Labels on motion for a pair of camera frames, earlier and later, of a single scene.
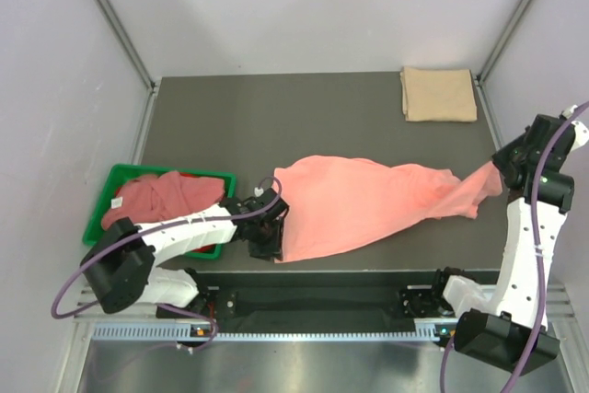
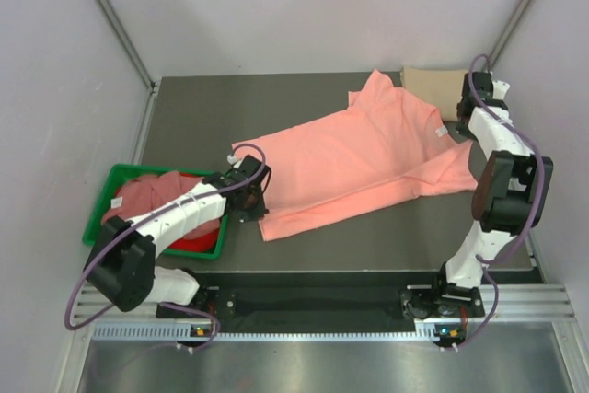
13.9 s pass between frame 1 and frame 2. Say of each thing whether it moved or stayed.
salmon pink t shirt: moved
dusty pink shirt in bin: stayed
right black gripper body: moved
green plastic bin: stayed
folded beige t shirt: stayed
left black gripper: moved
